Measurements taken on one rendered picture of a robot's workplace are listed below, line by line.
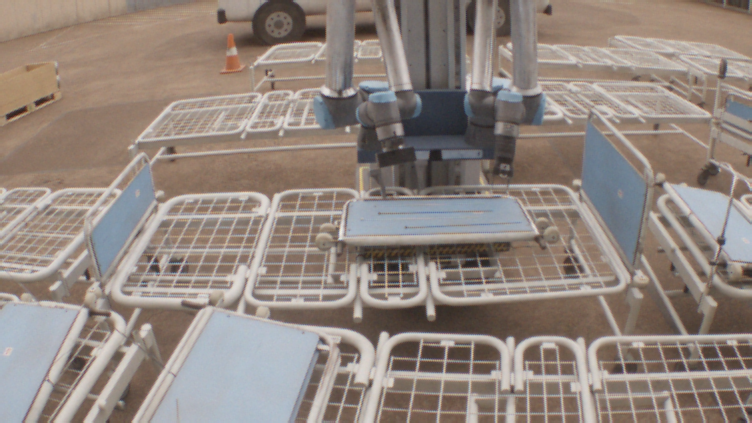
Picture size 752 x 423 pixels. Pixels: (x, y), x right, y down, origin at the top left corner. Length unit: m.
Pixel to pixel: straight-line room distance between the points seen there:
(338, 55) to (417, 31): 0.48
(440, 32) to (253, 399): 1.79
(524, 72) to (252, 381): 1.60
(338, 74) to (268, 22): 6.83
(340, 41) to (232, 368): 1.29
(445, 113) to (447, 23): 0.42
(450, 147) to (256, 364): 1.35
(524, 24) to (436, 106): 0.61
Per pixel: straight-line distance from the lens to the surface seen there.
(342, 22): 2.29
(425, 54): 2.69
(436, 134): 2.71
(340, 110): 2.41
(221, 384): 1.60
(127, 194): 2.53
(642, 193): 2.11
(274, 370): 1.64
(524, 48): 2.41
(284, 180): 4.13
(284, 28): 9.17
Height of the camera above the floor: 1.63
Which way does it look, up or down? 27 degrees down
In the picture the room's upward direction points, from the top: 2 degrees counter-clockwise
